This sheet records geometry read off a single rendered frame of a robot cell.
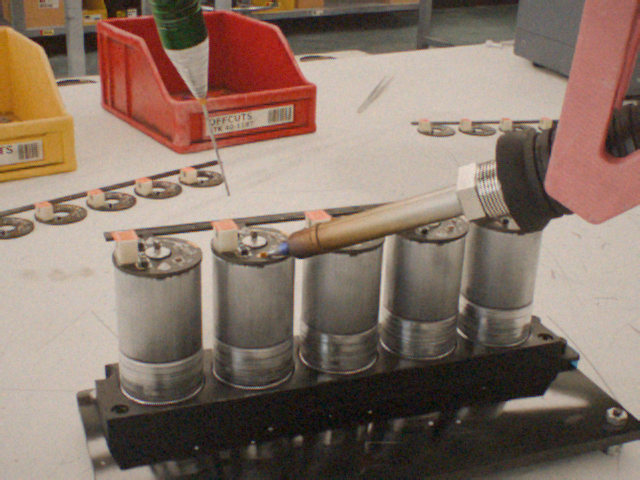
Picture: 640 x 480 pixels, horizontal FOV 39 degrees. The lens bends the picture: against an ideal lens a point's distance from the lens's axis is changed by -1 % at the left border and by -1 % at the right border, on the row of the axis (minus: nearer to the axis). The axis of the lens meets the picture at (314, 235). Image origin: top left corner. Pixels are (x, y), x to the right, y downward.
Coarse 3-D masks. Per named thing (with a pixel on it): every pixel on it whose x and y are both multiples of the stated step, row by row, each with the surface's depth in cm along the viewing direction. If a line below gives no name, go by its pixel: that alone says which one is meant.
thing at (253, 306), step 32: (224, 288) 26; (256, 288) 26; (288, 288) 26; (224, 320) 26; (256, 320) 26; (288, 320) 27; (224, 352) 27; (256, 352) 26; (288, 352) 27; (256, 384) 27
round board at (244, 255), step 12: (240, 228) 27; (252, 228) 27; (264, 228) 27; (240, 240) 26; (276, 240) 27; (216, 252) 26; (228, 252) 26; (240, 252) 25; (252, 252) 26; (240, 264) 25; (252, 264) 25; (264, 264) 25
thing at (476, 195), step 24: (480, 168) 22; (432, 192) 23; (456, 192) 22; (480, 192) 21; (360, 216) 24; (384, 216) 23; (408, 216) 23; (432, 216) 23; (456, 216) 22; (480, 216) 22; (504, 216) 22; (288, 240) 25; (312, 240) 24; (336, 240) 24; (360, 240) 24
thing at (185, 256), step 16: (144, 240) 26; (160, 240) 26; (176, 240) 26; (112, 256) 25; (176, 256) 25; (192, 256) 25; (128, 272) 24; (144, 272) 24; (160, 272) 24; (176, 272) 24
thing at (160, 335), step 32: (160, 256) 25; (128, 288) 25; (160, 288) 24; (192, 288) 25; (128, 320) 25; (160, 320) 25; (192, 320) 25; (128, 352) 26; (160, 352) 25; (192, 352) 26; (128, 384) 26; (160, 384) 26; (192, 384) 26
